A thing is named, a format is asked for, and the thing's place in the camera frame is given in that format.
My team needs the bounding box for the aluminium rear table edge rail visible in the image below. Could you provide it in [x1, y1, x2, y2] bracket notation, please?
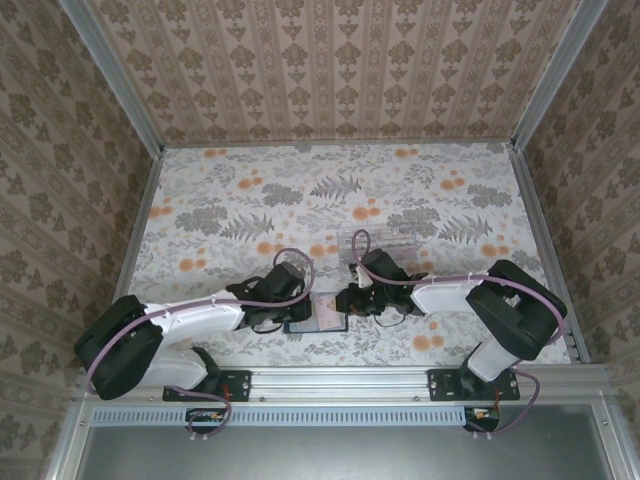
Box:
[162, 140, 516, 150]

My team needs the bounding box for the aluminium mounting rail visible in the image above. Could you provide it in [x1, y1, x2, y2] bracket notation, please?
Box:
[249, 368, 432, 404]

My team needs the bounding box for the black left connector box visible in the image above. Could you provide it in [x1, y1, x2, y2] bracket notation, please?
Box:
[185, 408, 227, 426]

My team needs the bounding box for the aluminium left table edge rail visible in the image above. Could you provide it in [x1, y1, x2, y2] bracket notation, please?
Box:
[114, 148, 165, 304]

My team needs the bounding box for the aluminium right table edge rail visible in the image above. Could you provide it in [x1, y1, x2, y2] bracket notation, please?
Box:
[509, 144, 589, 366]

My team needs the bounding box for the clear acrylic box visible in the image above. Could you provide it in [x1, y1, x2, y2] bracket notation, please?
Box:
[337, 227, 419, 274]

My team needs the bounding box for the black connector box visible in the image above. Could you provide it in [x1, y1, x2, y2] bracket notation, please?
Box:
[185, 408, 227, 426]
[463, 407, 502, 432]

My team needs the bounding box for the grey metal panel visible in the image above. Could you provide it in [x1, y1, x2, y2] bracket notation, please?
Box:
[74, 424, 619, 480]

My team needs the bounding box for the pink credit card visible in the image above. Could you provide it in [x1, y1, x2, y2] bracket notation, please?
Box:
[313, 294, 346, 329]

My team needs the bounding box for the aluminium corner post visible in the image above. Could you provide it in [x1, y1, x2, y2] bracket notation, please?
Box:
[58, 0, 166, 154]
[510, 0, 615, 151]

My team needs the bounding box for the grey slotted cable duct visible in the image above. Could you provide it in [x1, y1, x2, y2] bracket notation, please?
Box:
[91, 405, 471, 427]

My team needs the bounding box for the navy blue card holder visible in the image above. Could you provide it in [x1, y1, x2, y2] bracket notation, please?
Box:
[282, 292, 350, 335]

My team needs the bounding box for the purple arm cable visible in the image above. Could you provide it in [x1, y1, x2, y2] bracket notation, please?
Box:
[85, 247, 315, 442]
[349, 228, 570, 441]

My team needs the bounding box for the aluminium right corner post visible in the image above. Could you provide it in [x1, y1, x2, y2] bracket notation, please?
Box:
[510, 0, 615, 151]

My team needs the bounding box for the aluminium table edge rail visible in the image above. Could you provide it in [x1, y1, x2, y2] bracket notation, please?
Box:
[162, 140, 516, 150]
[114, 148, 165, 304]
[509, 144, 589, 366]

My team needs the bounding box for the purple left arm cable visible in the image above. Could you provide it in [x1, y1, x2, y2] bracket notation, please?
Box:
[85, 247, 315, 442]

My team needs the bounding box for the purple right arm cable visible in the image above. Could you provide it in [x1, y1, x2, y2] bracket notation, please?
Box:
[349, 228, 570, 441]

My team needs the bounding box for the black right connector box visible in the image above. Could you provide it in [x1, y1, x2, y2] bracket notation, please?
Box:
[463, 407, 502, 432]

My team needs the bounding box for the aluminium left corner post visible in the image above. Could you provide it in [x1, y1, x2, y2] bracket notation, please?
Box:
[58, 0, 166, 154]

